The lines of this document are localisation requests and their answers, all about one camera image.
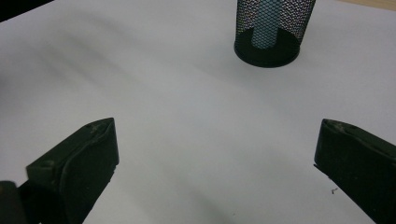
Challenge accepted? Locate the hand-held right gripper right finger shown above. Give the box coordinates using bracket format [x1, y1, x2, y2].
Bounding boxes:
[313, 118, 396, 224]

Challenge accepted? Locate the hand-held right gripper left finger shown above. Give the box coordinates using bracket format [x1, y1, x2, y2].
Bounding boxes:
[18, 117, 120, 224]

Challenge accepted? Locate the black mesh cup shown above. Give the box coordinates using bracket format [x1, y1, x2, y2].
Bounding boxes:
[233, 0, 318, 69]

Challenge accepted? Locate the light blue plastic spoon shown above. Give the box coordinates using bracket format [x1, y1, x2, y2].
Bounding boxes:
[250, 0, 283, 50]

